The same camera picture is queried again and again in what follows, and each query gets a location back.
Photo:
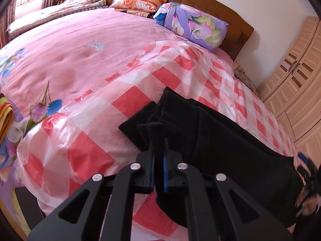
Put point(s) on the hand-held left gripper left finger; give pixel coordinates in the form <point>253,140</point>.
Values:
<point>151,173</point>

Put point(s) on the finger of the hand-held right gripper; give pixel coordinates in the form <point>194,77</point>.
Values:
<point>304,161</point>

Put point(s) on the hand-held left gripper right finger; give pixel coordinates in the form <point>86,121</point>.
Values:
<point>165,174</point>

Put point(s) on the black pants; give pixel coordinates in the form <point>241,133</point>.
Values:
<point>225,150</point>

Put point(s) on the pink checkered plastic sheet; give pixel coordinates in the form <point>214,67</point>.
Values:
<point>100,120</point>

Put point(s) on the beige louvered wardrobe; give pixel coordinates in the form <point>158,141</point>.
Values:
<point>298,80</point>

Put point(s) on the beige patterned cloth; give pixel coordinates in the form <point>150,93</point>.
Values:
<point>244,77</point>

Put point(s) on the pink floral bed quilt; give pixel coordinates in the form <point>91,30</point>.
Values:
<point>75,42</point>

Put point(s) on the purple floral pillow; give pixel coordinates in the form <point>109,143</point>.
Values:
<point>193,22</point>

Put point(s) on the yellow orange towel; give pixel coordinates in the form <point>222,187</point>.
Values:
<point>6,120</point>

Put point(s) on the orange floral pillow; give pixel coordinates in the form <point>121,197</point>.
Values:
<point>140,4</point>

